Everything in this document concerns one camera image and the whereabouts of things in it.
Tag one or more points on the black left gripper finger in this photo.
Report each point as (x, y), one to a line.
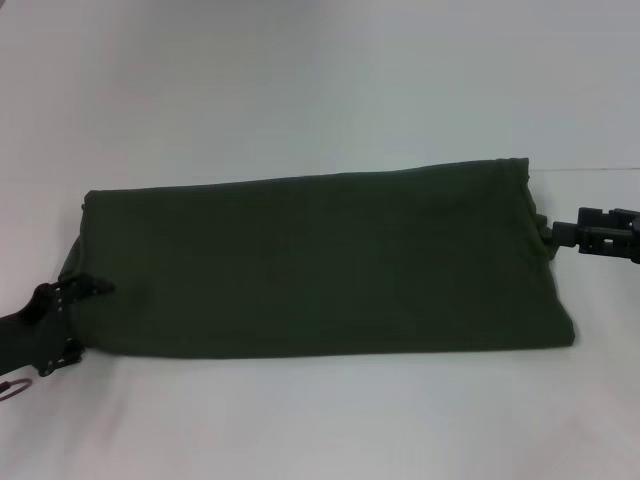
(95, 289)
(74, 352)

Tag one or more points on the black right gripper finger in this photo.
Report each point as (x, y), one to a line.
(566, 235)

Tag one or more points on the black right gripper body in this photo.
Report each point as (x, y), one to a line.
(610, 235)

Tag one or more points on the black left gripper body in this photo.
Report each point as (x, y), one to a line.
(35, 335)

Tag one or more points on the dark green shirt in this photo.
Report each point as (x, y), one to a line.
(320, 260)

